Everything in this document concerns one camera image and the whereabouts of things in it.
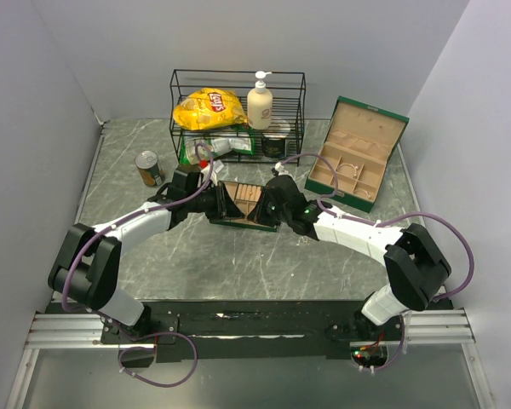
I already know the brown food can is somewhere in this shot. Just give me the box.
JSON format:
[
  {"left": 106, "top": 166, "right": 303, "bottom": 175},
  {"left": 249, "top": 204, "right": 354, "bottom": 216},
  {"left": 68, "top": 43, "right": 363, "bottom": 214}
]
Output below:
[{"left": 135, "top": 150, "right": 164, "bottom": 187}]

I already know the green white snack bag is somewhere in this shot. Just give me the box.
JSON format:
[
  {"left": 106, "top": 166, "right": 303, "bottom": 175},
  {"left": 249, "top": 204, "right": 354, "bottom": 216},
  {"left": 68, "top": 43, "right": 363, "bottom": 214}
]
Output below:
[{"left": 180, "top": 126, "right": 254, "bottom": 164}]

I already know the black wire shelf rack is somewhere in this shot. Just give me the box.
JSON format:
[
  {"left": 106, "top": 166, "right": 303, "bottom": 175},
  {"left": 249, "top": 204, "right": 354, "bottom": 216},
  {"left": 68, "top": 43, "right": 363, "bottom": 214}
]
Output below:
[{"left": 169, "top": 68, "right": 307, "bottom": 164}]

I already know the silver pearl bangle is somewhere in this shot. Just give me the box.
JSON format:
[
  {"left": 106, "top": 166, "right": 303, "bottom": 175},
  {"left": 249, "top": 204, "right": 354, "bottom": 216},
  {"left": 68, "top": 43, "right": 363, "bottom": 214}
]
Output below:
[
  {"left": 336, "top": 163, "right": 360, "bottom": 180},
  {"left": 353, "top": 187, "right": 376, "bottom": 200}
]

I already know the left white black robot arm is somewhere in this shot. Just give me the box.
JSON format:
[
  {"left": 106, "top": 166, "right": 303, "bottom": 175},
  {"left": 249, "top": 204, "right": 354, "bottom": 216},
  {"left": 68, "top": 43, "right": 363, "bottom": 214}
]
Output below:
[{"left": 48, "top": 167, "right": 244, "bottom": 343}]

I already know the cream lotion pump bottle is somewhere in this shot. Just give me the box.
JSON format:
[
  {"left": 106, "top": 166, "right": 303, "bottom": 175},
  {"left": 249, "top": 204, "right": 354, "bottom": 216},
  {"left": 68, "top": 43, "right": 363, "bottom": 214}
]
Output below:
[{"left": 247, "top": 71, "right": 273, "bottom": 130}]

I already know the aluminium rail frame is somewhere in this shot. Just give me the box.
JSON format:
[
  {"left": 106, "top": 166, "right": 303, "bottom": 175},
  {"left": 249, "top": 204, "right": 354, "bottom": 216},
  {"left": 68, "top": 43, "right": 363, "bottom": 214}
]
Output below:
[{"left": 3, "top": 308, "right": 495, "bottom": 409}]

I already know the green jewelry tray insert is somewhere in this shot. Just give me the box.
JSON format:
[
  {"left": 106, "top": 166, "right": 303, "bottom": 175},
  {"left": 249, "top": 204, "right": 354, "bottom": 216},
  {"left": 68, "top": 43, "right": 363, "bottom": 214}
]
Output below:
[{"left": 210, "top": 181, "right": 278, "bottom": 233}]

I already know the silver chain jewelry pile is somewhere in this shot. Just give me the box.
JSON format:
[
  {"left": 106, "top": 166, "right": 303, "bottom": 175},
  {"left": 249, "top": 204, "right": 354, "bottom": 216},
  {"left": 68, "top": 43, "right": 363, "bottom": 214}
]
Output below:
[{"left": 296, "top": 237, "right": 311, "bottom": 246}]

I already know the yellow chips bag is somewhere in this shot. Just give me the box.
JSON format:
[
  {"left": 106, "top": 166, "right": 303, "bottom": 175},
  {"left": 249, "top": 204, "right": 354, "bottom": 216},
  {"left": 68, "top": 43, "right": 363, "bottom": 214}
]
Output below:
[{"left": 173, "top": 88, "right": 248, "bottom": 131}]

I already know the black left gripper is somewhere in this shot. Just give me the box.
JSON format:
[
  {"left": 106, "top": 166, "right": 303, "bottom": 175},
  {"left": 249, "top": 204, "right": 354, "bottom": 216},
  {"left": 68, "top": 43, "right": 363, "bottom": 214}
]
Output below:
[{"left": 187, "top": 181, "right": 244, "bottom": 222}]

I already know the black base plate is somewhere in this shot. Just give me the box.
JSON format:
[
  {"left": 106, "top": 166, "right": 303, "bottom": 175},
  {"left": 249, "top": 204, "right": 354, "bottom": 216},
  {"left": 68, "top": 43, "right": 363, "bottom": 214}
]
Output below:
[{"left": 44, "top": 297, "right": 455, "bottom": 370}]

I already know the green jewelry box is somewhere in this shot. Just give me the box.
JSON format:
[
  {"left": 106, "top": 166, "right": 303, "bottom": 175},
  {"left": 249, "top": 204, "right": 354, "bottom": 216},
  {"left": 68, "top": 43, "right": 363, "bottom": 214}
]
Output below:
[{"left": 305, "top": 96, "right": 409, "bottom": 213}]

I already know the dark tin can with lid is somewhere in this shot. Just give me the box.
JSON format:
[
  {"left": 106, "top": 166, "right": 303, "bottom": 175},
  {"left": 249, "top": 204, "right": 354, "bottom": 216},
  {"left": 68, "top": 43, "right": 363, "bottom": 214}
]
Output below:
[{"left": 261, "top": 119, "right": 290, "bottom": 158}]

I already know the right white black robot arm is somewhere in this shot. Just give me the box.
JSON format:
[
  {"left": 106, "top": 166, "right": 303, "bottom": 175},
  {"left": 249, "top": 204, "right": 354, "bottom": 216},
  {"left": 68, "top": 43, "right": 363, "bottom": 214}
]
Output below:
[{"left": 247, "top": 176, "right": 451, "bottom": 340}]

